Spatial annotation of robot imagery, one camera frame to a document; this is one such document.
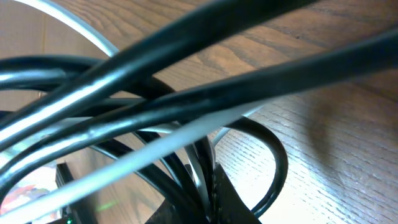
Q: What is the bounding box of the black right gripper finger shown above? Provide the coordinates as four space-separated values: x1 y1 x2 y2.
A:
146 164 261 224

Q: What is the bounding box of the white USB cable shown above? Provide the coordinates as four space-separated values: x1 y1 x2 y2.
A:
0 0 265 224

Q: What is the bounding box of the black USB cable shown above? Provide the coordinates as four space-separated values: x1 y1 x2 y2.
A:
0 0 398 224

